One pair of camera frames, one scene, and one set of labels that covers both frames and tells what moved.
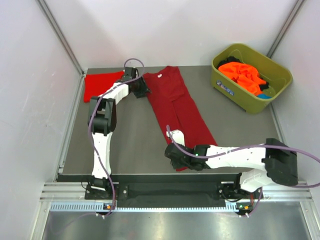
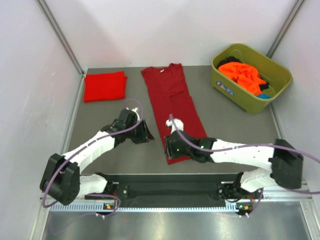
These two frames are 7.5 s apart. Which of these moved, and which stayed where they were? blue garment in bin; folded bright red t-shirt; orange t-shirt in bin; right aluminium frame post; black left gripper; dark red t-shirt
Moved: dark red t-shirt; black left gripper
Stayed: blue garment in bin; orange t-shirt in bin; folded bright red t-shirt; right aluminium frame post
